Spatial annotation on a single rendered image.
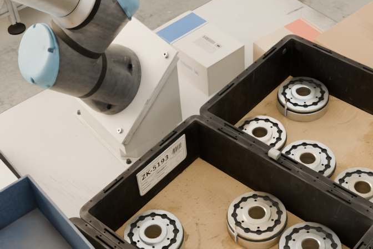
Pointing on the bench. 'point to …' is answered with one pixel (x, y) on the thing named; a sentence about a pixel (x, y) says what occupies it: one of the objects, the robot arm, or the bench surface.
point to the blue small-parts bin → (35, 219)
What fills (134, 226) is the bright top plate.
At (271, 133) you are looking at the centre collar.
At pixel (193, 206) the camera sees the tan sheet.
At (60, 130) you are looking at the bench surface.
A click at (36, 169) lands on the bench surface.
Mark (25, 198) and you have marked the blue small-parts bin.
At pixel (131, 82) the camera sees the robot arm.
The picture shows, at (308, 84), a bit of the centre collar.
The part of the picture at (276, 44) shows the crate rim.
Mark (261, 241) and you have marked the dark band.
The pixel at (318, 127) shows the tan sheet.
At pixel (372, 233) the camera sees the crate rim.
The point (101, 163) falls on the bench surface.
